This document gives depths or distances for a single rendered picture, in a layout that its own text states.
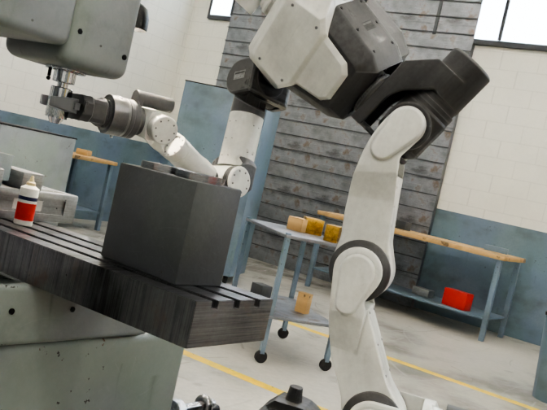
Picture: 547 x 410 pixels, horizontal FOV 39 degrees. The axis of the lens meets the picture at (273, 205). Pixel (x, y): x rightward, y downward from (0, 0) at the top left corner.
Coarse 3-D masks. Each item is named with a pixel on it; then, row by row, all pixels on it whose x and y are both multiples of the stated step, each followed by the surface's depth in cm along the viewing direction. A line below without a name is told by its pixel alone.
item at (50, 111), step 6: (54, 90) 163; (48, 96) 164; (60, 96) 163; (66, 96) 163; (48, 102) 163; (48, 108) 163; (54, 108) 163; (48, 114) 163; (54, 114) 163; (60, 114) 163; (66, 114) 165
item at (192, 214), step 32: (128, 192) 147; (160, 192) 141; (192, 192) 136; (224, 192) 141; (128, 224) 146; (160, 224) 140; (192, 224) 136; (224, 224) 143; (128, 256) 145; (160, 256) 139; (192, 256) 138; (224, 256) 144
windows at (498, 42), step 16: (224, 0) 1100; (496, 0) 882; (512, 0) 872; (528, 0) 861; (544, 0) 852; (208, 16) 1114; (224, 16) 1098; (480, 16) 890; (496, 16) 880; (512, 16) 870; (528, 16) 860; (544, 16) 850; (432, 32) 919; (480, 32) 889; (496, 32) 879; (512, 32) 868; (528, 32) 858; (544, 32) 849; (512, 48) 873; (528, 48) 858; (544, 48) 848
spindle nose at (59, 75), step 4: (56, 72) 163; (60, 72) 162; (64, 72) 162; (68, 72) 163; (72, 72) 163; (52, 76) 164; (56, 76) 163; (60, 76) 162; (64, 76) 163; (68, 76) 163; (72, 76) 164; (76, 76) 165; (52, 80) 165; (56, 80) 163; (60, 80) 162; (64, 80) 163; (68, 80) 163; (72, 80) 164; (72, 84) 164
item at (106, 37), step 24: (96, 0) 155; (120, 0) 160; (72, 24) 152; (96, 24) 156; (120, 24) 161; (24, 48) 158; (48, 48) 153; (72, 48) 153; (96, 48) 157; (120, 48) 163; (96, 72) 161; (120, 72) 165
